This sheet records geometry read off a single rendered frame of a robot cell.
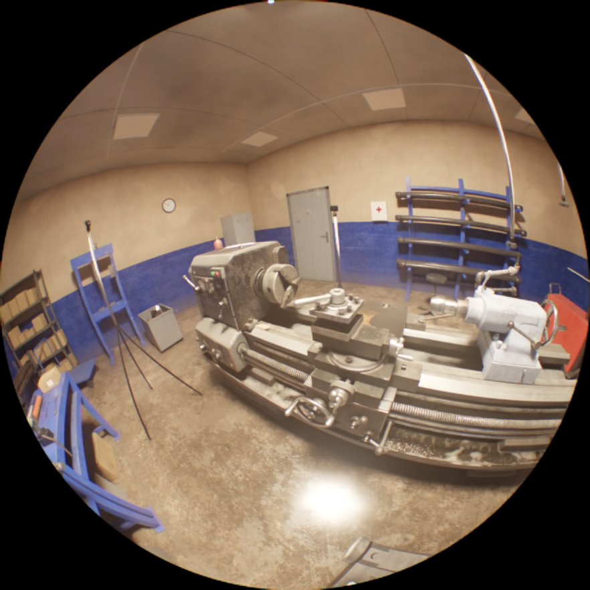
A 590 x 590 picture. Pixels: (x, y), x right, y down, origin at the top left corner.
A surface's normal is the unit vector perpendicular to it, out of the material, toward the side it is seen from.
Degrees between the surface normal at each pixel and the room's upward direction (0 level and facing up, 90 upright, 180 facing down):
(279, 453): 0
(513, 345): 66
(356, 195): 90
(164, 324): 90
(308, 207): 90
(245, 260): 90
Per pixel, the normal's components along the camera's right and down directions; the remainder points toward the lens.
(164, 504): -0.12, -0.92
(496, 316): -0.58, 0.30
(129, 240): 0.81, 0.13
